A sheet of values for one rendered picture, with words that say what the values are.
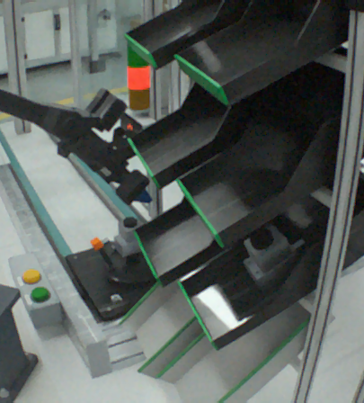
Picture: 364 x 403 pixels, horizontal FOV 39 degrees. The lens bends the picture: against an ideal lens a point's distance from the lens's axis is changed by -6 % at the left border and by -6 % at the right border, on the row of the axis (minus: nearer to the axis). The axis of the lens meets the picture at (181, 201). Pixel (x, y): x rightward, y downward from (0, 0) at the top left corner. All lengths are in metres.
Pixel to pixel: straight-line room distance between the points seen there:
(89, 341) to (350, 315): 0.61
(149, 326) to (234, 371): 0.22
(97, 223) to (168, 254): 0.65
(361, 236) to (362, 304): 0.63
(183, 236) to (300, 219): 0.18
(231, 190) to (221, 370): 0.32
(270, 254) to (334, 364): 0.51
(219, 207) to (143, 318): 0.40
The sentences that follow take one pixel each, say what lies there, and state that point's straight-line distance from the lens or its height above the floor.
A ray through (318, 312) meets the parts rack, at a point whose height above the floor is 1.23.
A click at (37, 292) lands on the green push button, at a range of 1.14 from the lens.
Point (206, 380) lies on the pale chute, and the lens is 0.85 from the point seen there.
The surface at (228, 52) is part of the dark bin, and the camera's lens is 0.61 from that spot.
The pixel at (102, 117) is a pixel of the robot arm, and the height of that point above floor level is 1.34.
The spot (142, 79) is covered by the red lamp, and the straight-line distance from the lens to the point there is 1.19.
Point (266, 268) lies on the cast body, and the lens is 0.69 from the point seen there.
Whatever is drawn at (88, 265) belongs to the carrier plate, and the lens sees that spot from 1.20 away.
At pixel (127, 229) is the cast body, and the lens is 1.10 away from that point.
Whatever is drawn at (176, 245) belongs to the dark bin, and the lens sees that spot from 0.83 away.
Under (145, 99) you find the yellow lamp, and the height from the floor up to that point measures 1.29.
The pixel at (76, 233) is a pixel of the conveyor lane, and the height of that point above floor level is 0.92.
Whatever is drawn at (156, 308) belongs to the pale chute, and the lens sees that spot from 0.97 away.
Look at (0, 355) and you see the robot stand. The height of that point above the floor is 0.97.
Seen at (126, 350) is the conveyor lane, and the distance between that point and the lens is 1.08.
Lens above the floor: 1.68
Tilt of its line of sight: 30 degrees down
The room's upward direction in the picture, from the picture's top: straight up
